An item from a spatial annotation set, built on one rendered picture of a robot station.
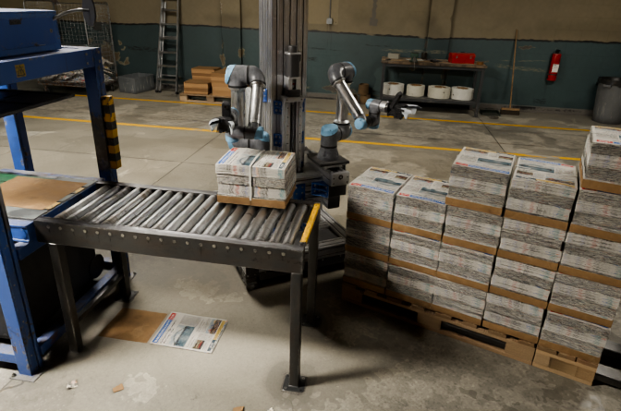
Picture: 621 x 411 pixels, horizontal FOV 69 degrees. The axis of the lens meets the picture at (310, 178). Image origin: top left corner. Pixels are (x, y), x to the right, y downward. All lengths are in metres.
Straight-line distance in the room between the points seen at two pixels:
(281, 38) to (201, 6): 6.87
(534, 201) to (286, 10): 1.81
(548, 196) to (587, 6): 7.40
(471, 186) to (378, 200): 0.53
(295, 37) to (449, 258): 1.65
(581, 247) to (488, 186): 0.52
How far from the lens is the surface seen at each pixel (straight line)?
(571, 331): 2.81
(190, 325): 2.93
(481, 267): 2.66
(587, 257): 2.59
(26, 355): 2.81
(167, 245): 2.24
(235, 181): 2.41
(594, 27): 9.74
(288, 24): 3.02
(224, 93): 8.66
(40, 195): 2.88
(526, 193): 2.47
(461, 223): 2.58
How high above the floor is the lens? 1.83
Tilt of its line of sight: 21 degrees down
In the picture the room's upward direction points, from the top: 2 degrees clockwise
